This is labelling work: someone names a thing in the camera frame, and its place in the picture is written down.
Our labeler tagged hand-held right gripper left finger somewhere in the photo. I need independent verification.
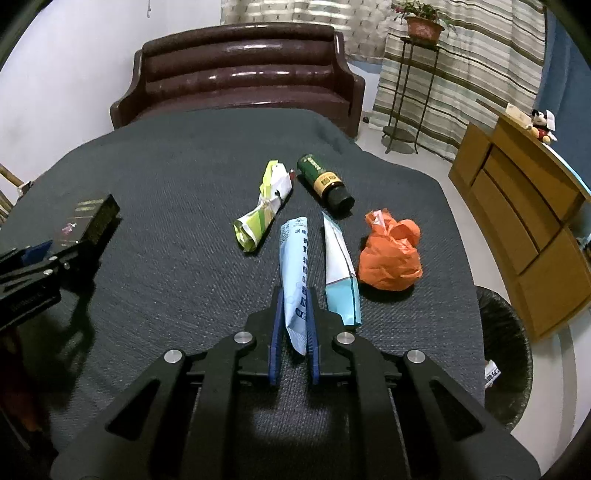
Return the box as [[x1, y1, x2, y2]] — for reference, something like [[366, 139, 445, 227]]
[[50, 286, 283, 480]]

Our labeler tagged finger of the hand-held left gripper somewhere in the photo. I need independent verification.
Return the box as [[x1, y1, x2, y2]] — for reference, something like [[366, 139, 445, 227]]
[[0, 239, 54, 269], [32, 240, 105, 292]]

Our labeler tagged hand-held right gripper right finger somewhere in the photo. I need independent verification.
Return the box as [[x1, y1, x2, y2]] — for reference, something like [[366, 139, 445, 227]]
[[305, 288, 541, 480]]

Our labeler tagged black box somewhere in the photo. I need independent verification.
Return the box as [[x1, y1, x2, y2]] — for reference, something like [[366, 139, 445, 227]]
[[54, 193, 122, 252]]

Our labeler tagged light blue packet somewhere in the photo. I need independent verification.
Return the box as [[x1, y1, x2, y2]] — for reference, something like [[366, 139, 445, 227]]
[[278, 216, 311, 356]]

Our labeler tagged white mailer bag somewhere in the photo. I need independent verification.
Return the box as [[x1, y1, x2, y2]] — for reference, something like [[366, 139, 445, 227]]
[[482, 360, 504, 391]]

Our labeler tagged black trash bin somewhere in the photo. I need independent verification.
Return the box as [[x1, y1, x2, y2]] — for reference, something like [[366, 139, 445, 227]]
[[473, 285, 534, 432]]

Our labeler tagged white and teal tube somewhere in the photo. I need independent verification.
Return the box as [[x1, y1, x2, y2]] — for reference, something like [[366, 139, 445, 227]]
[[322, 211, 362, 326]]

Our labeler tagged bamboo chair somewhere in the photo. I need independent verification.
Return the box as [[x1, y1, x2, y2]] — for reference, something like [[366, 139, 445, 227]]
[[0, 164, 33, 222]]

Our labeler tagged dark grey tablecloth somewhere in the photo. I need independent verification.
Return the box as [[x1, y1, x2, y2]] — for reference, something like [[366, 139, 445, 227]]
[[0, 108, 485, 480]]

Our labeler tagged orange plastic bag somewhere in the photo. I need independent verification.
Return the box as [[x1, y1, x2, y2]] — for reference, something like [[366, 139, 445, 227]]
[[359, 209, 424, 291]]

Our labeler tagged green and white rolled wrapper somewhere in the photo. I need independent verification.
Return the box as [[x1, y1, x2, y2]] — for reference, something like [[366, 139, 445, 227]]
[[233, 159, 295, 254]]

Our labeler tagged dark green bottle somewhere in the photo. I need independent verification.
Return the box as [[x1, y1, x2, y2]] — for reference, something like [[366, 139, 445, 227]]
[[296, 154, 355, 213]]

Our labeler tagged black metal plant stand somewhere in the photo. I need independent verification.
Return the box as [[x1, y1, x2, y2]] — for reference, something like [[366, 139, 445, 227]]
[[381, 37, 441, 155]]

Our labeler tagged wooden cabinet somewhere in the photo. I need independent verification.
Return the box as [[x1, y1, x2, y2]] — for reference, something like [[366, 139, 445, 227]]
[[448, 99, 591, 342]]

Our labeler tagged dark brown leather sofa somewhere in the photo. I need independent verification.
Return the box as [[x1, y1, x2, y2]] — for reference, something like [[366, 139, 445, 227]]
[[110, 22, 366, 139]]

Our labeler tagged white flat box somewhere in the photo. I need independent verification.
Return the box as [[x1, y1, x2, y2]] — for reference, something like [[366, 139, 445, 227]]
[[504, 102, 532, 129]]

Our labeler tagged mouse plush toy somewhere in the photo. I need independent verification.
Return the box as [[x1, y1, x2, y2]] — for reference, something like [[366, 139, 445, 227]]
[[527, 108, 558, 145]]

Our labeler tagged striped curtain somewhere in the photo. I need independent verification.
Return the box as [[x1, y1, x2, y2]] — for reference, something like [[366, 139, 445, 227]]
[[372, 0, 548, 162]]

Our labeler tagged beige patterned curtain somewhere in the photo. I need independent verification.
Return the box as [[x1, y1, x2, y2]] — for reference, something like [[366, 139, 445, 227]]
[[221, 0, 393, 63]]

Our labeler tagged potted plant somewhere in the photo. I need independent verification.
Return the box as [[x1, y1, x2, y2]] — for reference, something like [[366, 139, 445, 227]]
[[392, 0, 455, 44]]

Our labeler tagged blue curtain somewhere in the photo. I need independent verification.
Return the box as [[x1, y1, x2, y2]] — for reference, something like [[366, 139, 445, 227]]
[[533, 9, 591, 185]]

